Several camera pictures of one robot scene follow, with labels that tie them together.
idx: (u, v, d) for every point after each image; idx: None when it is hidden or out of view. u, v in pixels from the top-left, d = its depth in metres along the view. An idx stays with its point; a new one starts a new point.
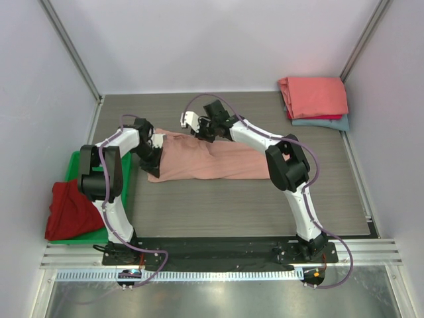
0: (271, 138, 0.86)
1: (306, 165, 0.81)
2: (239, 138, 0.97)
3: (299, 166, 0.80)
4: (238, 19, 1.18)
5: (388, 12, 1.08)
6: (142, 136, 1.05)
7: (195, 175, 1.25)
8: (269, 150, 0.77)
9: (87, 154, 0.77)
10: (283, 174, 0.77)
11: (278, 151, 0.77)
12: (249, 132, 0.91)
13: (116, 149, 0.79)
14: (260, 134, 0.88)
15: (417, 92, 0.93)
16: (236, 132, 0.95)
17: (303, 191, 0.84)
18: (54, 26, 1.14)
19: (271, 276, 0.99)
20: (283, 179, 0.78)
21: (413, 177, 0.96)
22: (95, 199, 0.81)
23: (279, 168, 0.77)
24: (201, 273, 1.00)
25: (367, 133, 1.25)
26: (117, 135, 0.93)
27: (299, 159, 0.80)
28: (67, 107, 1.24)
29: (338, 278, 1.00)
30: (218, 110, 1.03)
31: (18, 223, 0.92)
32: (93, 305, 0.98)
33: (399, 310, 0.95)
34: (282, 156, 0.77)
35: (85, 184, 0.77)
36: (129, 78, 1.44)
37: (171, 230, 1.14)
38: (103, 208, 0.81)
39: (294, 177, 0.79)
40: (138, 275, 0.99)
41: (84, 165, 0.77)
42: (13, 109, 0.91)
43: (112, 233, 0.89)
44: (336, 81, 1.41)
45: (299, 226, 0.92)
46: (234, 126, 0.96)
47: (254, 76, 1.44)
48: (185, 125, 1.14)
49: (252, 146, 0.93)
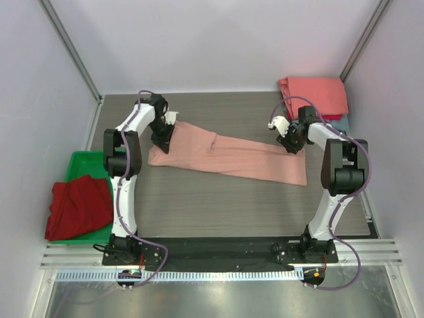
0: (341, 136, 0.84)
1: (364, 177, 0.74)
2: (315, 138, 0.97)
3: (356, 175, 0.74)
4: (238, 18, 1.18)
5: (389, 12, 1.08)
6: (158, 109, 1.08)
7: (195, 165, 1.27)
8: (331, 141, 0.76)
9: (110, 137, 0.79)
10: (332, 172, 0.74)
11: (340, 146, 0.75)
12: (323, 129, 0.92)
13: (135, 133, 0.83)
14: (333, 132, 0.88)
15: (417, 93, 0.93)
16: (313, 130, 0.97)
17: (340, 200, 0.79)
18: (54, 26, 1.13)
19: (271, 276, 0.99)
20: (330, 177, 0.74)
21: (413, 177, 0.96)
22: (114, 176, 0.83)
23: (332, 163, 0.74)
24: (201, 273, 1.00)
25: (367, 132, 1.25)
26: (135, 114, 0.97)
27: (358, 167, 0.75)
28: (67, 107, 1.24)
29: (344, 281, 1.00)
30: (309, 114, 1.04)
31: (18, 223, 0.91)
32: (93, 305, 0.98)
33: (399, 310, 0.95)
34: (340, 154, 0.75)
35: (110, 161, 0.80)
36: (130, 77, 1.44)
37: (171, 230, 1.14)
38: (120, 185, 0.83)
39: (342, 180, 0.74)
40: (138, 275, 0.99)
41: (108, 148, 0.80)
42: (13, 108, 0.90)
43: (118, 220, 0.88)
44: (336, 82, 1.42)
45: (314, 221, 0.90)
46: (314, 124, 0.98)
47: (254, 76, 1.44)
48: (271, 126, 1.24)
49: (321, 144, 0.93)
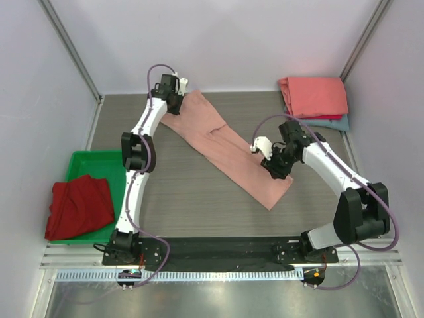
0: (353, 179, 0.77)
1: (383, 226, 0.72)
2: (311, 161, 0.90)
3: (376, 225, 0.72)
4: (238, 18, 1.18)
5: (389, 12, 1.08)
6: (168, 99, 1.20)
7: (199, 148, 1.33)
8: (348, 196, 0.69)
9: (128, 141, 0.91)
10: (352, 227, 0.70)
11: (358, 201, 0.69)
12: (326, 161, 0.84)
13: (150, 137, 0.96)
14: (340, 170, 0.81)
15: (417, 93, 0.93)
16: (312, 155, 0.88)
17: None
18: (54, 26, 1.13)
19: (271, 276, 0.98)
20: (351, 234, 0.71)
21: (413, 177, 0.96)
22: (130, 170, 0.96)
23: (352, 220, 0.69)
24: (201, 273, 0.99)
25: (367, 132, 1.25)
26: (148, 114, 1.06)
27: (378, 217, 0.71)
28: (67, 107, 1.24)
29: (345, 280, 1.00)
30: (295, 129, 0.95)
31: (18, 224, 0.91)
32: (93, 305, 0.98)
33: (399, 310, 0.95)
34: (359, 209, 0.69)
35: (128, 160, 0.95)
36: (130, 78, 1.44)
37: (170, 230, 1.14)
38: (134, 178, 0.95)
39: (364, 236, 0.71)
40: (138, 275, 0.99)
41: (126, 150, 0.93)
42: (13, 109, 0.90)
43: (124, 214, 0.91)
44: (336, 82, 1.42)
45: (318, 237, 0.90)
46: (310, 147, 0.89)
47: (255, 76, 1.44)
48: (255, 148, 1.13)
49: (324, 177, 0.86)
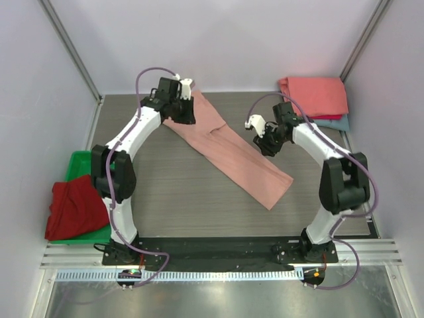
0: (336, 150, 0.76)
1: (366, 194, 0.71)
2: (300, 140, 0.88)
3: (359, 193, 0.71)
4: (238, 18, 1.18)
5: (389, 12, 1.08)
6: (166, 112, 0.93)
7: (199, 148, 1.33)
8: (328, 162, 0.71)
9: (97, 158, 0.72)
10: (334, 192, 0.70)
11: (338, 166, 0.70)
12: (313, 137, 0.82)
13: (127, 155, 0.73)
14: (325, 144, 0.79)
15: (417, 93, 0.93)
16: (299, 133, 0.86)
17: (342, 216, 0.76)
18: (54, 26, 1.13)
19: (271, 276, 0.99)
20: (334, 201, 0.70)
21: (413, 177, 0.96)
22: (105, 197, 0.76)
23: (332, 185, 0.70)
24: (201, 273, 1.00)
25: (367, 132, 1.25)
26: (133, 125, 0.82)
27: (360, 184, 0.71)
28: (67, 107, 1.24)
29: (343, 279, 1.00)
30: (287, 110, 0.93)
31: (17, 224, 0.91)
32: (93, 305, 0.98)
33: (399, 310, 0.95)
34: (340, 175, 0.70)
35: (97, 181, 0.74)
36: (130, 78, 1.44)
37: (171, 230, 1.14)
38: (110, 207, 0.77)
39: (346, 203, 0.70)
40: (138, 275, 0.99)
41: (95, 168, 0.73)
42: (13, 108, 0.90)
43: (114, 232, 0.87)
44: (336, 82, 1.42)
45: (313, 228, 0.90)
46: (299, 126, 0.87)
47: (255, 77, 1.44)
48: (249, 126, 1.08)
49: (312, 153, 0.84)
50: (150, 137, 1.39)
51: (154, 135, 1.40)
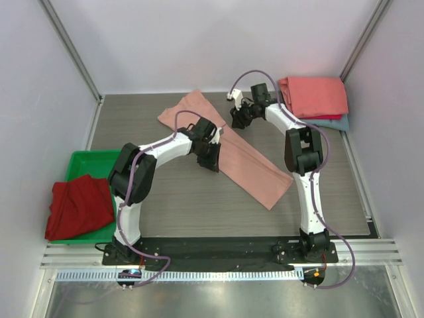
0: (296, 123, 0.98)
1: (319, 156, 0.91)
2: (270, 117, 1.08)
3: (314, 156, 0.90)
4: (238, 18, 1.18)
5: (389, 12, 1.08)
6: (195, 144, 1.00)
7: None
8: (290, 132, 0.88)
9: (126, 154, 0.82)
10: (295, 156, 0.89)
11: (297, 134, 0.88)
12: (280, 114, 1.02)
13: (154, 159, 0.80)
14: (288, 118, 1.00)
15: (417, 92, 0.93)
16: (270, 112, 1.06)
17: (312, 178, 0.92)
18: (54, 26, 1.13)
19: (271, 276, 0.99)
20: (295, 162, 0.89)
21: (413, 177, 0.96)
22: (117, 195, 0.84)
23: (293, 150, 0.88)
24: (201, 273, 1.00)
25: (367, 132, 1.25)
26: (165, 141, 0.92)
27: (315, 149, 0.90)
28: (67, 107, 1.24)
29: (340, 279, 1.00)
30: (262, 92, 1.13)
31: (18, 223, 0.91)
32: (93, 305, 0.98)
33: (399, 310, 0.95)
34: (299, 141, 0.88)
35: (116, 176, 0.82)
36: (130, 78, 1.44)
37: (171, 230, 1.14)
38: (120, 206, 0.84)
39: (304, 163, 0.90)
40: (138, 275, 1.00)
41: (120, 163, 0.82)
42: (12, 108, 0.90)
43: (118, 231, 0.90)
44: (336, 81, 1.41)
45: (303, 220, 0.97)
46: (269, 106, 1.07)
47: (255, 76, 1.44)
48: (230, 98, 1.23)
49: (279, 127, 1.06)
50: (149, 137, 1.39)
51: (154, 135, 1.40)
